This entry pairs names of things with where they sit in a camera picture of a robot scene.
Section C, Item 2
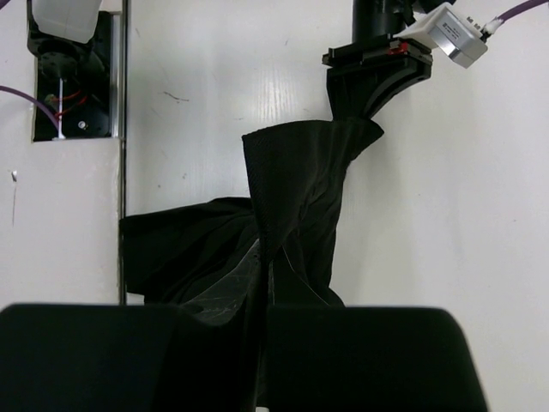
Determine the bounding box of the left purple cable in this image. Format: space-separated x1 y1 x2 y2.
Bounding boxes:
482 0 549 38

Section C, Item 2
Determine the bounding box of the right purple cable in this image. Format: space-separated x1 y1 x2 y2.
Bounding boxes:
0 84 61 130

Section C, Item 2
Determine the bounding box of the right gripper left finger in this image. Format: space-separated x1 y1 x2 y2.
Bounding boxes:
0 238 262 412

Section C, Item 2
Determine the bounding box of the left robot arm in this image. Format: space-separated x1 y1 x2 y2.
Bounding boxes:
323 0 442 120

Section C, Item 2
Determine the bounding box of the black pleated skirt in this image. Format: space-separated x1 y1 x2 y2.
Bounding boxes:
118 118 385 308

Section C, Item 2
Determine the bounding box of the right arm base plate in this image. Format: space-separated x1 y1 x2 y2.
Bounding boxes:
27 11 124 142

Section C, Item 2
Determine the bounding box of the purple cable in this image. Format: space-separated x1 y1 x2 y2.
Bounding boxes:
482 0 549 38
0 84 61 130

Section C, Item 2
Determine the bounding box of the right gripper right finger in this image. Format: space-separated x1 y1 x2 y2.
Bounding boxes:
265 257 492 412

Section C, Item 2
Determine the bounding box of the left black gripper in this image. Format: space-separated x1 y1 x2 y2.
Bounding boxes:
322 36 433 120

